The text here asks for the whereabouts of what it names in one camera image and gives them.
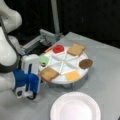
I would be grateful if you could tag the white divided round tray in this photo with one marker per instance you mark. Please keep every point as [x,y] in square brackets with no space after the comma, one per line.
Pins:
[64,63]

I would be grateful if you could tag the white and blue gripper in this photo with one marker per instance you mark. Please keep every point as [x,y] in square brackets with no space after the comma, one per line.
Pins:
[27,80]

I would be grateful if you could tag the yellow cheese slice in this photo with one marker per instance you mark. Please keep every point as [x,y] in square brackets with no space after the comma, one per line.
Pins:
[72,76]

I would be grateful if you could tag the grey metal frame fixture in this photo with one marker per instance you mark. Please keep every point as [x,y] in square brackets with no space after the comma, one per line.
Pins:
[45,37]

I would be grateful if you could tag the brown toast slice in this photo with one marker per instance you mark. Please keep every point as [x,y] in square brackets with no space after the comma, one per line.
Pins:
[48,74]
[76,49]

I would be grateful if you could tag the green lettuce piece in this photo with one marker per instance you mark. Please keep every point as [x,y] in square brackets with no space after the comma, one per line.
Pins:
[43,60]

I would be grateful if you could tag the small orange block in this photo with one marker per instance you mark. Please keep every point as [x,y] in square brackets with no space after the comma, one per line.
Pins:
[48,49]

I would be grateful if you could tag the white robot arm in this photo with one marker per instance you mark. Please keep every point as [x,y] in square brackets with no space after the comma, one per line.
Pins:
[10,51]

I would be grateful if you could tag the red tomato piece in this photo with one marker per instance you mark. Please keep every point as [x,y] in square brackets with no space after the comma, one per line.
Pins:
[58,48]

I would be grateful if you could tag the white paper plate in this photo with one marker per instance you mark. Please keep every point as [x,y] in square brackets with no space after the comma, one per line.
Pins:
[75,106]

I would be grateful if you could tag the brown round patty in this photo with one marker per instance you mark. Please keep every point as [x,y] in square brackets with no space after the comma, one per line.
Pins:
[86,63]

